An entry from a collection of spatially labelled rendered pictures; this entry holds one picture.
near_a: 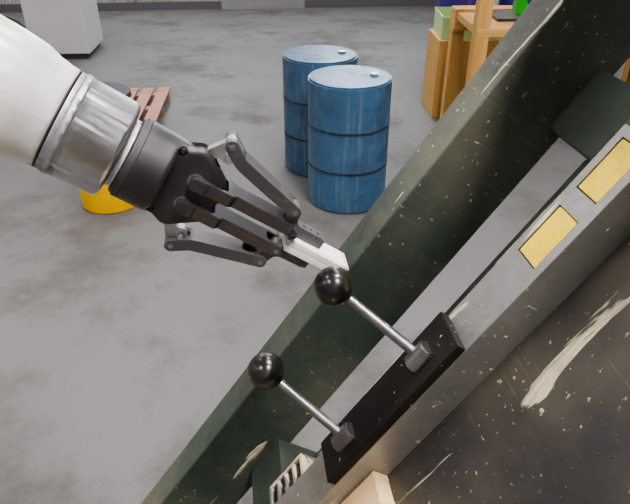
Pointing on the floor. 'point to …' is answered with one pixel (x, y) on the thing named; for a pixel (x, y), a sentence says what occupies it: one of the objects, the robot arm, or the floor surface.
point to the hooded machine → (65, 25)
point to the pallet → (151, 101)
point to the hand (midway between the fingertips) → (314, 252)
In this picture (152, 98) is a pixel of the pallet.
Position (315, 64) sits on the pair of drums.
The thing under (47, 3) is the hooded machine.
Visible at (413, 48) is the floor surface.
